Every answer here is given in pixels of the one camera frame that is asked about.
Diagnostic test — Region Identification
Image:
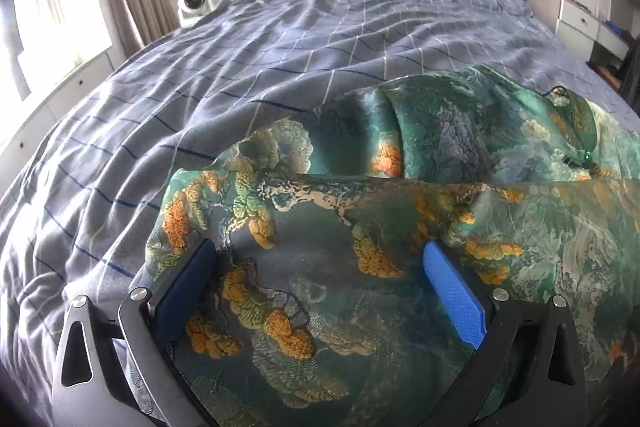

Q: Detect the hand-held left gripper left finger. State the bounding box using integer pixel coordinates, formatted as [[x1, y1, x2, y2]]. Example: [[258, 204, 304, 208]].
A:
[[50, 238, 218, 427]]

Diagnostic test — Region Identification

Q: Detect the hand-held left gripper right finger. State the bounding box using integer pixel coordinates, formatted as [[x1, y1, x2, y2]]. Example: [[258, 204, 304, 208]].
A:
[[422, 241, 586, 427]]

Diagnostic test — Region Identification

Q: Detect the green patterned padded jacket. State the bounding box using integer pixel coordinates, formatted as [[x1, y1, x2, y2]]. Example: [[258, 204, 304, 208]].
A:
[[120, 64, 640, 427]]

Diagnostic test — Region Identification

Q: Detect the blue checked duvet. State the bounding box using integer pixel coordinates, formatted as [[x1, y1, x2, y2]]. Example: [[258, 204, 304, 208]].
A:
[[0, 0, 640, 427]]

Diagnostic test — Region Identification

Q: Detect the small white fan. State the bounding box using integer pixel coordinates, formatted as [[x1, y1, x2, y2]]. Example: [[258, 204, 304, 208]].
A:
[[177, 0, 213, 28]]

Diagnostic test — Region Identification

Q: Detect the white desk with drawer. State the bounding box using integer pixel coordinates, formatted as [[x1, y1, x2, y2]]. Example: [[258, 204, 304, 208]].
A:
[[520, 0, 633, 72]]

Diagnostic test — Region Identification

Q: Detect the window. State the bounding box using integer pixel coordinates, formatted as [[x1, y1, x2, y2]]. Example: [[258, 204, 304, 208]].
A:
[[0, 0, 113, 102]]

